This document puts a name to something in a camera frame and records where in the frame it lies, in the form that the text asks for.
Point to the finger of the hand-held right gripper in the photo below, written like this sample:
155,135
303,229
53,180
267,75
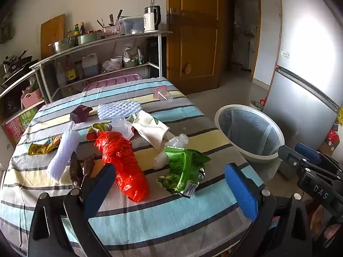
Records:
290,156
308,152

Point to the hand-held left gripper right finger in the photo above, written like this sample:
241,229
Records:
241,190

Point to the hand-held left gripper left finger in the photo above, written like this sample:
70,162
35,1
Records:
99,186

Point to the white trash bin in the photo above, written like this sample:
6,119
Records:
268,158

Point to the red plastic bag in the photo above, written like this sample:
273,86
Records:
120,160

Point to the translucent bin liner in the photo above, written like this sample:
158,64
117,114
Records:
249,131

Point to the clear plastic bag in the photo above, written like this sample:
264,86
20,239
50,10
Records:
176,140

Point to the cardboard box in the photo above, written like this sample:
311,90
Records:
324,147

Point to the small red bag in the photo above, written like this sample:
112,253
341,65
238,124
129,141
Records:
332,136

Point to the red plastic object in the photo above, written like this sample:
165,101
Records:
264,101

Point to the small white bucket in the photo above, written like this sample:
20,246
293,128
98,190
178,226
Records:
256,105

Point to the green snack packet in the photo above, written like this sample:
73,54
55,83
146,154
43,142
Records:
182,166

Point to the clear plastic cup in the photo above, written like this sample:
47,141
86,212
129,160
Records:
119,121

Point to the yellow orange snack wrapper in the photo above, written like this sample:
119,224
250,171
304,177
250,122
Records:
43,147

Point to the striped tablecloth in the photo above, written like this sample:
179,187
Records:
160,219

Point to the white paper pouch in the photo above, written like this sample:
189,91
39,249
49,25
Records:
150,128

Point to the wide white foam net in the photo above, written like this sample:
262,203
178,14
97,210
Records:
118,109

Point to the silver refrigerator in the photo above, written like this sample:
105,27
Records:
308,72

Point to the colourful printed carton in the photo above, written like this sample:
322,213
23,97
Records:
18,121

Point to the pink cup with straw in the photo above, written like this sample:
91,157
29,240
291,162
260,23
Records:
160,92

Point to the pink plastic basket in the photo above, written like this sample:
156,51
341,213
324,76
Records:
30,97

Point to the white plastic bottle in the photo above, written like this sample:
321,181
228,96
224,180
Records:
60,75

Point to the brown jar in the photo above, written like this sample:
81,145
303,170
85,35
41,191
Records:
79,69

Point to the yellow label sauce bottle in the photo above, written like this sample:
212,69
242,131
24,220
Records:
70,71

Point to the crumpled plastic bag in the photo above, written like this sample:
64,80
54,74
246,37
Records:
107,66

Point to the translucent oil jug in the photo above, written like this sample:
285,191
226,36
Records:
89,64

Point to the small green bowl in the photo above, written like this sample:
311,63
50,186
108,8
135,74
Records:
130,64

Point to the white plastic tub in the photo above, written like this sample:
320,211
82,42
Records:
117,60

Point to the low metal shelf rack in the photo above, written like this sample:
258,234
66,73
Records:
16,84

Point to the small wooden door ornament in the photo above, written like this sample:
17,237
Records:
186,68

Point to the green plastic bottle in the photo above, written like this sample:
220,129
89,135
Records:
140,56

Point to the white grocery bag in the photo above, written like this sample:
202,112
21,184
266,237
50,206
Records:
130,53

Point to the black frying pan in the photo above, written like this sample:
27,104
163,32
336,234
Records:
18,69

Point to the tall metal shelf rack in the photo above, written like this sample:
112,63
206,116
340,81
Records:
160,56

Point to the steel mixing bowl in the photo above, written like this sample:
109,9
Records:
63,45

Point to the green enamel basin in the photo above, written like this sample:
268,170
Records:
88,38

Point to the pale oil bottle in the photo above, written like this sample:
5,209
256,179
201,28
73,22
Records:
69,34

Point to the pink utensil holder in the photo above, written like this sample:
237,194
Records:
112,31

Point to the wooden door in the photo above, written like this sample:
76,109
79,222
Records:
195,32

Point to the green glass bottle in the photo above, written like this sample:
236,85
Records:
77,29

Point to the dark sauce bottle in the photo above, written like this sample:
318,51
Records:
82,28

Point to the wooden cutting board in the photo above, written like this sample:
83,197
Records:
52,32

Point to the metal kitchen utensil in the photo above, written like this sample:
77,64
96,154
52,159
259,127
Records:
100,23

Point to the clear storage box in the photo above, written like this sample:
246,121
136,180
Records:
131,25

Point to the white electric kettle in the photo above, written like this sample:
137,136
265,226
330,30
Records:
152,18

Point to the hanging cloth bag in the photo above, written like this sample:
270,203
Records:
5,29

